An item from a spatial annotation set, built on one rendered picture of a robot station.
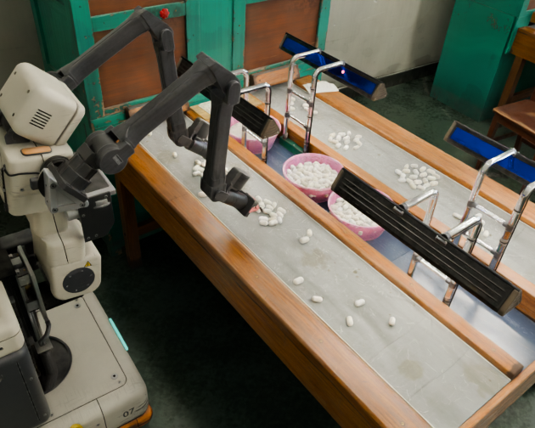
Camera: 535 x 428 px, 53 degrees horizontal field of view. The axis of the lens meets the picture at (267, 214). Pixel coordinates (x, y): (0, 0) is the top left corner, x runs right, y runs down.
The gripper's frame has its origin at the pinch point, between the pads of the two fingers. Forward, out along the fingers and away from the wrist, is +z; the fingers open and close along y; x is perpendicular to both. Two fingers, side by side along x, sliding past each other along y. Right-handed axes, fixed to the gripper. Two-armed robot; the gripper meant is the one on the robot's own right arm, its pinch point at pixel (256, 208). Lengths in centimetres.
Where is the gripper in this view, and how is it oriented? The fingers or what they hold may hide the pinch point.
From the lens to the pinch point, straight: 193.8
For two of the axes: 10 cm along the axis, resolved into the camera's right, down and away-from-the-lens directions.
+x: -5.6, 8.2, 1.5
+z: 5.7, 2.5, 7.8
